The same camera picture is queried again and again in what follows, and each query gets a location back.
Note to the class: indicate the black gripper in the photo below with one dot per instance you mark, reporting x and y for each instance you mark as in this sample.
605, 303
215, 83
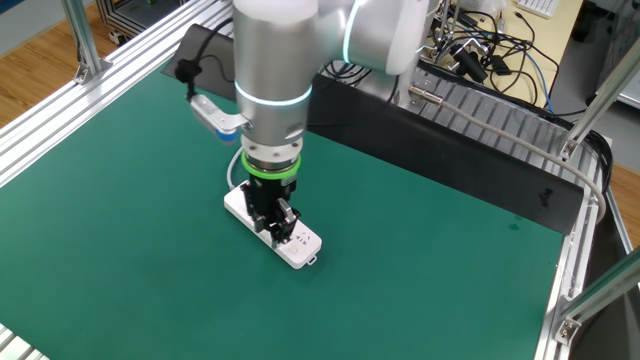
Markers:
267, 197

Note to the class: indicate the silver blue wrist camera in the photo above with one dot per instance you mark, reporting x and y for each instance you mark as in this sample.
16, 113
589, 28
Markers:
215, 119

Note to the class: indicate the aluminium frame post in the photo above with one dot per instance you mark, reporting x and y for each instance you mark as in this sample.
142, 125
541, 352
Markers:
82, 40
600, 290
605, 95

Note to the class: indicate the black rubber strip mat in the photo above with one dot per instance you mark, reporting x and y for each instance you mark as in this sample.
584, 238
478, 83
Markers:
450, 155

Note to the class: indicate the white computer keyboard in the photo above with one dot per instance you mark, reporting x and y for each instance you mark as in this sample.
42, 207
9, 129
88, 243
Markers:
540, 6

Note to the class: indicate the aluminium profile side rail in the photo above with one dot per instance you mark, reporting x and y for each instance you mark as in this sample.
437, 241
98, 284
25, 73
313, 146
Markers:
75, 105
565, 300

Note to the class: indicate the white four-socket power strip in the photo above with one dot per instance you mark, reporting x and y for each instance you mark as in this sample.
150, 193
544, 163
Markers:
305, 250

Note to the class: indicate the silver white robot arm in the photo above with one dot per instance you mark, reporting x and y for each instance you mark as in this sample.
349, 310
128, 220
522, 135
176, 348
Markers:
270, 60

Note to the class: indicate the green table mat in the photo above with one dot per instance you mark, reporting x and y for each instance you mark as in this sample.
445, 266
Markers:
400, 280

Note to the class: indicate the beige desk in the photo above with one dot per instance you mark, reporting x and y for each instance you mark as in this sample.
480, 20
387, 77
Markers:
565, 45

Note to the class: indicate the black white striped cart frame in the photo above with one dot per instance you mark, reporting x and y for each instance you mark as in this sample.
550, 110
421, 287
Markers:
130, 17

